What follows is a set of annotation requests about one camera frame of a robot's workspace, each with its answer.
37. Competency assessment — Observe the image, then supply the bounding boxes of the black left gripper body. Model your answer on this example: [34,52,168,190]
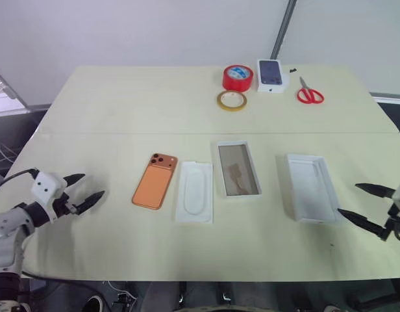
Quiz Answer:
[52,193,81,220]

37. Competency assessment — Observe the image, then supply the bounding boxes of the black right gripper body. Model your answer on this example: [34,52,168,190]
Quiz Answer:
[384,203,400,243]

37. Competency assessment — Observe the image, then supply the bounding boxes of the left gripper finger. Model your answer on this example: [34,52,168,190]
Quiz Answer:
[62,174,86,187]
[75,190,106,215]

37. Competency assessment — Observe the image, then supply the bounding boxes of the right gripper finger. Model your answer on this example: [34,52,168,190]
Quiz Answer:
[337,208,390,242]
[355,183,397,200]

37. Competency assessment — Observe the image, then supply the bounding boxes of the orange smartphone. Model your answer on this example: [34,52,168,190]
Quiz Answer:
[131,152,179,211]

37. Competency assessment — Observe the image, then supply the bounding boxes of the white phone box lid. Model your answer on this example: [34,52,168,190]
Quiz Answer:
[283,153,342,225]

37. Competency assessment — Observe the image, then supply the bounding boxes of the white box base brown inside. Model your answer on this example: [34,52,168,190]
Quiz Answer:
[216,140,263,199]

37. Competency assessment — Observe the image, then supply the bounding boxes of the white box purple phone print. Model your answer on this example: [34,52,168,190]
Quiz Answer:
[256,58,291,94]

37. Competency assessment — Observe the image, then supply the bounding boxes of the white baseboard strip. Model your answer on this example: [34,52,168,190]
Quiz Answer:
[369,92,400,106]

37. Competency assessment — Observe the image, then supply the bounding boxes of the black round shape white rim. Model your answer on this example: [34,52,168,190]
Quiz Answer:
[84,294,104,312]

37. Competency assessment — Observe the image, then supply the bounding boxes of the white moulded insert tray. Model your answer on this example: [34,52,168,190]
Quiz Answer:
[175,161,214,225]

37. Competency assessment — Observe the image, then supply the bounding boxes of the yellow tape roll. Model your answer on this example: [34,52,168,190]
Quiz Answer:
[216,90,248,112]

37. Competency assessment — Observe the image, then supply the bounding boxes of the red tape roll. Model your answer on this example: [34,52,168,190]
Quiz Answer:
[222,64,255,92]

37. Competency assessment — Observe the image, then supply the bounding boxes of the grey metal pole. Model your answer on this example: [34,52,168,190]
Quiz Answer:
[270,0,298,61]

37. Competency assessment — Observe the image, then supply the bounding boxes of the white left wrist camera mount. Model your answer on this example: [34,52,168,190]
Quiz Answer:
[31,172,67,222]

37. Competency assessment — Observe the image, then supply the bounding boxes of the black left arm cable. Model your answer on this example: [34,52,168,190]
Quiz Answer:
[0,167,38,196]

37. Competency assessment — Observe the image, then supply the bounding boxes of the white floor cables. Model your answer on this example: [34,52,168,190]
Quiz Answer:
[0,142,19,167]

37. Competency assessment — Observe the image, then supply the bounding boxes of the red handled scissors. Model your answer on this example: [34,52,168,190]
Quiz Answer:
[296,76,325,105]

